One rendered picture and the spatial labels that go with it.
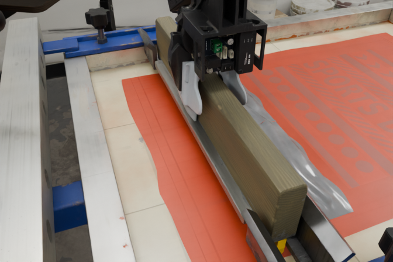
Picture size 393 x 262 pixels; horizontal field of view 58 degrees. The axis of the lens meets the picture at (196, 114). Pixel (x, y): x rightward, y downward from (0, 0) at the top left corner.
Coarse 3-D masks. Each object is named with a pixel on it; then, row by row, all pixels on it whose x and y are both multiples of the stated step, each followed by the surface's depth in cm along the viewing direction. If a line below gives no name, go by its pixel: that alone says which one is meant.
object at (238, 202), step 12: (168, 72) 58; (168, 84) 55; (180, 108) 51; (192, 120) 48; (192, 132) 47; (204, 132) 46; (204, 144) 44; (216, 156) 43; (216, 168) 41; (228, 180) 40; (228, 192) 38; (240, 192) 38; (240, 204) 37; (240, 216) 36
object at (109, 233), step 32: (288, 32) 78; (320, 32) 81; (96, 64) 67; (128, 64) 69; (96, 128) 48; (96, 160) 44; (96, 192) 39; (96, 224) 36; (96, 256) 33; (128, 256) 33
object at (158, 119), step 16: (304, 48) 75; (320, 48) 75; (336, 48) 75; (352, 48) 75; (368, 48) 75; (384, 48) 75; (272, 64) 70; (288, 64) 70; (128, 80) 65; (144, 80) 65; (160, 80) 65; (240, 80) 65; (128, 96) 61; (144, 96) 61; (160, 96) 61; (144, 112) 57; (160, 112) 57; (176, 112) 57; (272, 112) 57; (144, 128) 54; (160, 128) 54; (176, 128) 54; (160, 144) 51; (176, 144) 51
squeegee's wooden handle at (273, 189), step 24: (168, 24) 58; (216, 96) 41; (216, 120) 41; (240, 120) 38; (216, 144) 43; (240, 144) 36; (264, 144) 35; (240, 168) 37; (264, 168) 32; (288, 168) 32; (264, 192) 33; (288, 192) 30; (264, 216) 34; (288, 216) 32
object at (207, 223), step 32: (288, 128) 54; (160, 160) 48; (192, 160) 48; (320, 160) 48; (160, 192) 44; (192, 192) 44; (224, 192) 44; (352, 192) 44; (384, 192) 44; (192, 224) 40; (224, 224) 40; (352, 224) 40; (192, 256) 37; (224, 256) 37
